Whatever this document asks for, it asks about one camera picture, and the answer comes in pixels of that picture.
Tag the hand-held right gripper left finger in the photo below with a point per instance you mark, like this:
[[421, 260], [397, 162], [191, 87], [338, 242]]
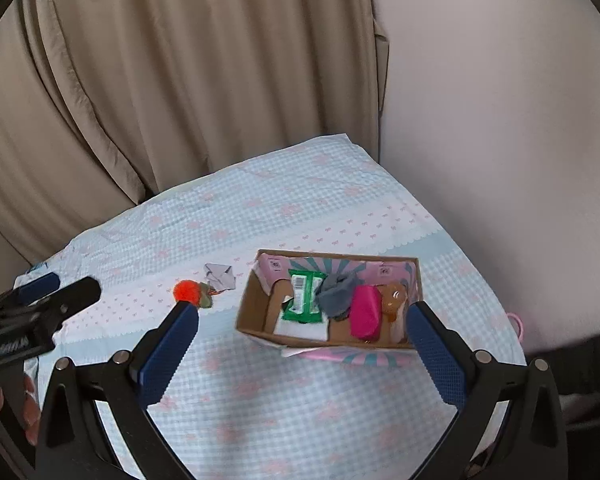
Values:
[[167, 355]]

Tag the patterned cardboard box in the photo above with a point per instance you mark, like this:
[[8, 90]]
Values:
[[255, 317]]

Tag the beige curtain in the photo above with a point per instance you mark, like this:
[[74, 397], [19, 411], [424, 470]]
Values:
[[180, 70]]

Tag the black clothing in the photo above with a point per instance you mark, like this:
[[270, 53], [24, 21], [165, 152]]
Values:
[[590, 365]]

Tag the grey white folded cloth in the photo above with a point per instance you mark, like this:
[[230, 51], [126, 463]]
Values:
[[220, 276]]

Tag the pink plush cube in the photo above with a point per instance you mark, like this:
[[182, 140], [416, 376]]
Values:
[[366, 312]]

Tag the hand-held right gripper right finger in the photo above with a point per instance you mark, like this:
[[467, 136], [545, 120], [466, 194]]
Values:
[[437, 355]]

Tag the green wet wipes packet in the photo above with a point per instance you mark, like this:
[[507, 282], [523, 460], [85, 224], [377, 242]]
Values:
[[302, 295]]

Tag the person's left hand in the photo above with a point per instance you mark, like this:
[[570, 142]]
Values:
[[30, 410]]

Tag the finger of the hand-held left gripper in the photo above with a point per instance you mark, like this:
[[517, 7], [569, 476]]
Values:
[[37, 286], [77, 296]]

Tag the white tissue packet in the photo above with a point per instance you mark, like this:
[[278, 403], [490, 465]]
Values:
[[300, 331]]

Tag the grey sock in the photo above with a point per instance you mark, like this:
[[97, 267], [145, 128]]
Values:
[[334, 295]]

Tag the light blue checked blanket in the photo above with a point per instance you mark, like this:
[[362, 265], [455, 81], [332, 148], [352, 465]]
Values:
[[260, 425]]

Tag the brown bear toy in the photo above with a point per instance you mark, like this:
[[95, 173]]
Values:
[[394, 302]]

